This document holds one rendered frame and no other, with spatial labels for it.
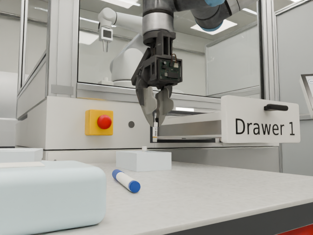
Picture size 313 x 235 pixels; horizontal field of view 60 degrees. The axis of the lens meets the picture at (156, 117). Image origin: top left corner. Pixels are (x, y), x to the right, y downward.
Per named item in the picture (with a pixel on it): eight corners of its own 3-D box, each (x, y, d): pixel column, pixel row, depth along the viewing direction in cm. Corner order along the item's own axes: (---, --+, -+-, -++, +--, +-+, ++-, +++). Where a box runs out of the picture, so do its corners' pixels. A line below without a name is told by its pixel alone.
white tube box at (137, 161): (171, 169, 59) (171, 152, 60) (136, 171, 56) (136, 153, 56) (146, 165, 70) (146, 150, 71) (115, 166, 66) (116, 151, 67)
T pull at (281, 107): (289, 110, 68) (288, 105, 68) (270, 109, 64) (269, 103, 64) (275, 112, 71) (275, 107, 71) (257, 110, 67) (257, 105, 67)
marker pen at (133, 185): (141, 193, 33) (141, 180, 33) (128, 194, 32) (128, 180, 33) (121, 178, 46) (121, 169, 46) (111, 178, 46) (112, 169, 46)
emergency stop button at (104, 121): (112, 129, 75) (112, 114, 75) (98, 128, 73) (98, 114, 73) (108, 129, 77) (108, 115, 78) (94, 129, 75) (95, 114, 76)
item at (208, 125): (290, 137, 77) (289, 115, 77) (226, 136, 63) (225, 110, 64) (198, 138, 111) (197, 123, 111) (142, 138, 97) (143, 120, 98)
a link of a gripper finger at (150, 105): (150, 124, 58) (152, 82, 59) (139, 126, 63) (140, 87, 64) (163, 126, 60) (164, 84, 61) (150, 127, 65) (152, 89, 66)
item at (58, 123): (279, 145, 126) (278, 114, 127) (45, 149, 72) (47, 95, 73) (165, 143, 206) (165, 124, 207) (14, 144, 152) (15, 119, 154)
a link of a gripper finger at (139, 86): (137, 104, 62) (139, 66, 63) (134, 105, 63) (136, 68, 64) (155, 106, 64) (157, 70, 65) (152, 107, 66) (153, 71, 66)
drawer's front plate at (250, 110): (300, 142, 76) (298, 103, 77) (227, 143, 61) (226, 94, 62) (294, 142, 78) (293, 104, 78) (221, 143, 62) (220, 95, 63)
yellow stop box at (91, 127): (114, 135, 77) (114, 110, 78) (89, 134, 74) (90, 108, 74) (107, 135, 82) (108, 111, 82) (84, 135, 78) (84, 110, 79)
